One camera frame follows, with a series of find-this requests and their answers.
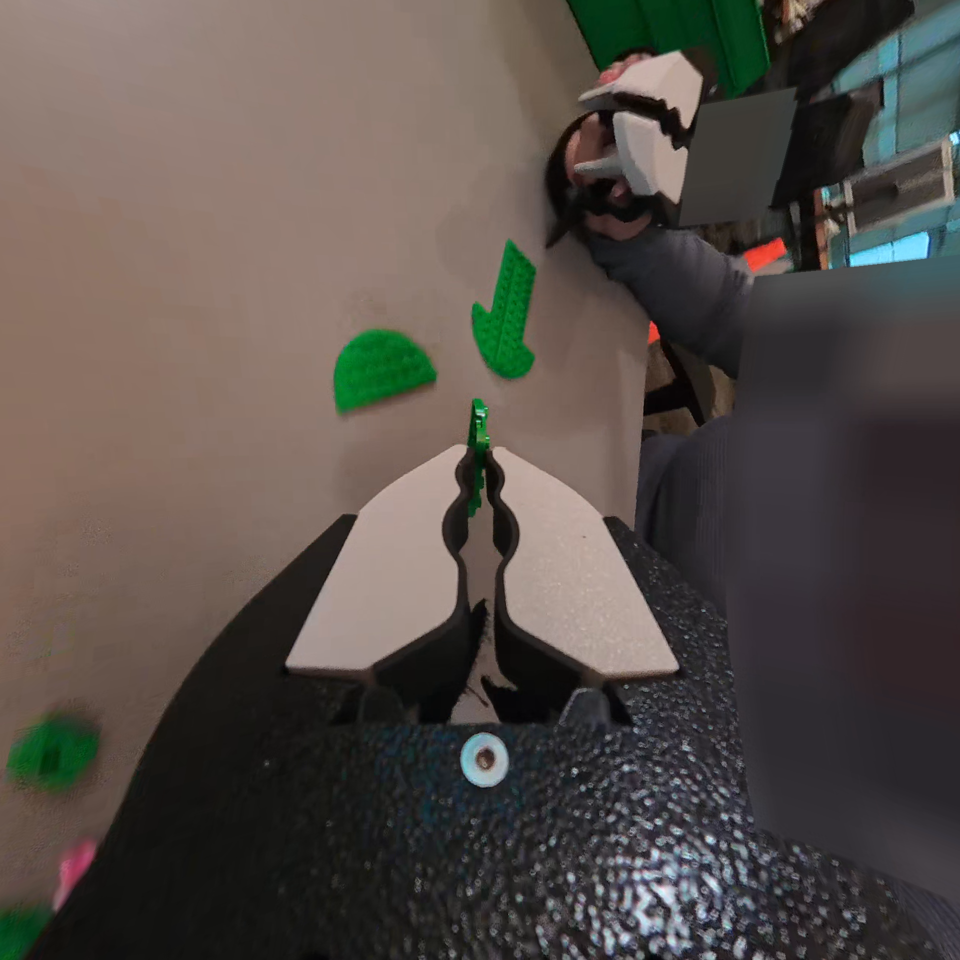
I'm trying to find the green lego piece with studs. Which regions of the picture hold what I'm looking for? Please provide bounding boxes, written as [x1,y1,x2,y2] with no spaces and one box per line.
[468,399,493,519]

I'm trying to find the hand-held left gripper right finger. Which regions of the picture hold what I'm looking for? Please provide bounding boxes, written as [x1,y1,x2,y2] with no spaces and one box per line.
[486,447,681,723]

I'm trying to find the pink lego piece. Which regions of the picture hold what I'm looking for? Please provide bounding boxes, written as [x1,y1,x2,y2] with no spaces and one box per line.
[52,840,99,912]

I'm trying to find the small green lego piece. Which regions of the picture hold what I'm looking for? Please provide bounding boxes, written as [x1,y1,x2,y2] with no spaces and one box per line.
[0,907,54,960]

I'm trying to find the green half-round lego plate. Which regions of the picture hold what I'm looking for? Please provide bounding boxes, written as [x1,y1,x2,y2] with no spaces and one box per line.
[333,328,438,414]

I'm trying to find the green arrow-shaped lego plate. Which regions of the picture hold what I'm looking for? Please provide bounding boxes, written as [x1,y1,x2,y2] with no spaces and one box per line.
[471,240,538,380]

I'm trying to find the grey board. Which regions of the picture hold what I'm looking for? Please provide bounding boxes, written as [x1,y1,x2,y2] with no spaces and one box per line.
[678,88,798,228]

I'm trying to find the person's right forearm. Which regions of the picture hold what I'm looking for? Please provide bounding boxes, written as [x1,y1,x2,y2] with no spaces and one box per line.
[588,225,755,380]

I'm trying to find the person's grey trousers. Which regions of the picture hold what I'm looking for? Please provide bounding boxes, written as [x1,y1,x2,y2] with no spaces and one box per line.
[636,414,740,624]

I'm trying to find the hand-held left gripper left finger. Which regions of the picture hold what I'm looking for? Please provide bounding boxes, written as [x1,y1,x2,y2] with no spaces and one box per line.
[285,444,485,723]

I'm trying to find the green lego piece with hole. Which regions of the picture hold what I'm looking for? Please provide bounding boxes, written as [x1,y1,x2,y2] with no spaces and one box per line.
[7,714,101,794]

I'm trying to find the person's right hand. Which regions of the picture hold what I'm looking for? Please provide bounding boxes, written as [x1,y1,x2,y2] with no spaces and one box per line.
[573,112,655,243]

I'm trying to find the green box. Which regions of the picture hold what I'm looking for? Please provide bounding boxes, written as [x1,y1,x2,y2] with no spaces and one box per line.
[566,0,774,99]

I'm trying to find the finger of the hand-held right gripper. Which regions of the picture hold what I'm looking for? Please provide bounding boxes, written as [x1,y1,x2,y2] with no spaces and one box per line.
[573,108,702,205]
[577,50,707,115]

